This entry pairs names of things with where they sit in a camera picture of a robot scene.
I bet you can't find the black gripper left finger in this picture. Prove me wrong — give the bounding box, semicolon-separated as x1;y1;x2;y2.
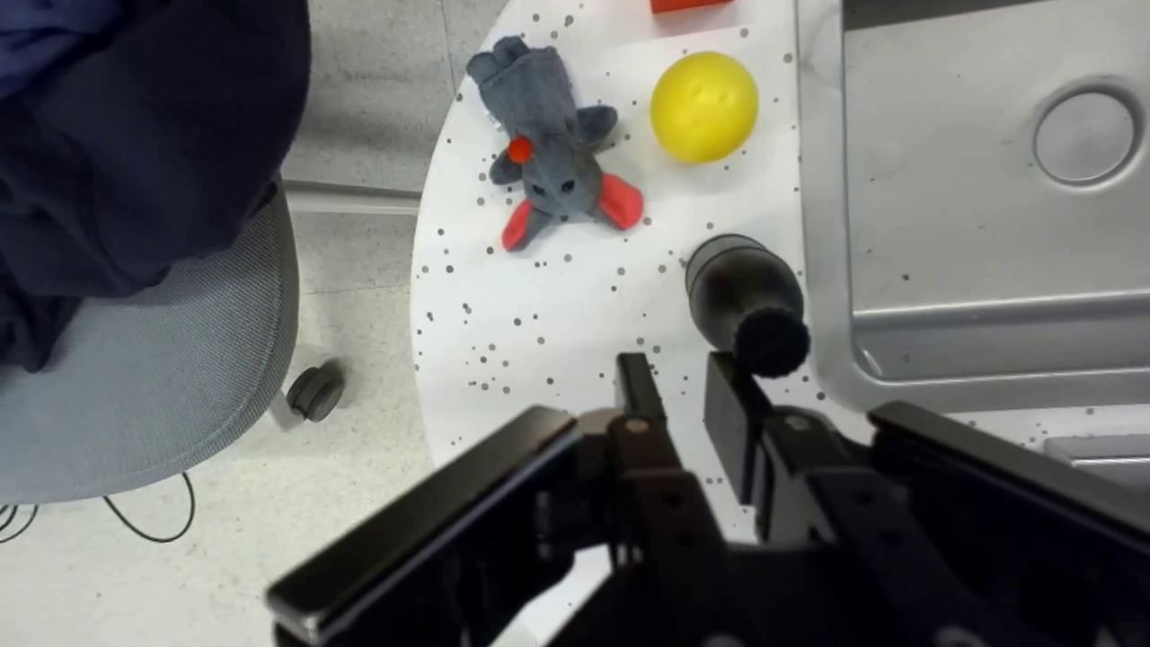
263;349;727;647

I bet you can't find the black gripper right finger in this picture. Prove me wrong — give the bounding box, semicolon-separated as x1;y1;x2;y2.
699;353;1150;647

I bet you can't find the black plastic bottle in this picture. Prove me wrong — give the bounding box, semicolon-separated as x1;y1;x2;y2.
681;231;816;381

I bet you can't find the silver toy sink basin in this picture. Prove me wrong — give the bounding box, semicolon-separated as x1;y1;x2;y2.
792;0;1150;416

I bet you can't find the grey office chair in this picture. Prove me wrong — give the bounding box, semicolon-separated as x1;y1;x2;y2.
0;175;352;510

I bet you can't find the grey mouse plush toy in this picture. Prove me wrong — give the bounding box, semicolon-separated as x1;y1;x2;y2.
462;32;648;256

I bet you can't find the yellow toy ball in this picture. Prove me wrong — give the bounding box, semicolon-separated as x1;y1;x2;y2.
648;45;761;169

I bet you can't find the dark blue garment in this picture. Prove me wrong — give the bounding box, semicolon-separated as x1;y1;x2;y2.
0;0;317;374

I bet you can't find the small red toy piece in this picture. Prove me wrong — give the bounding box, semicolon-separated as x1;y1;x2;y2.
648;0;731;18

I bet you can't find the black floor cable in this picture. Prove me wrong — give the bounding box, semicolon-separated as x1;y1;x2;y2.
0;466;201;551

